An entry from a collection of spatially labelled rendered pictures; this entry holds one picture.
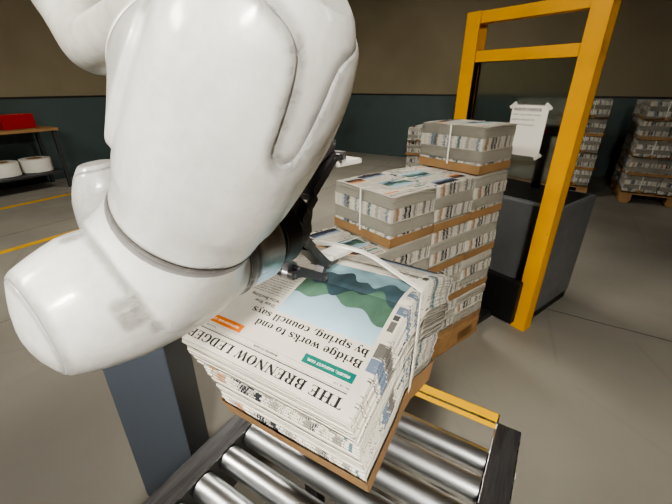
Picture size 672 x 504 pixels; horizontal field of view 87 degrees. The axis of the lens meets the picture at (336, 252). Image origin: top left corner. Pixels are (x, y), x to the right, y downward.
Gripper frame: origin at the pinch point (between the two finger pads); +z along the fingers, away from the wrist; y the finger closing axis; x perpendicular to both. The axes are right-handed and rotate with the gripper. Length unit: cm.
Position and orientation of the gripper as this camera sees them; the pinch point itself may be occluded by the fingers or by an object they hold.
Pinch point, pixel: (346, 204)
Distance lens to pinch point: 56.2
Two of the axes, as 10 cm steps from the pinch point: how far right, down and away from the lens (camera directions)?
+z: 5.0, -2.9, 8.1
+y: -0.7, 9.2, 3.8
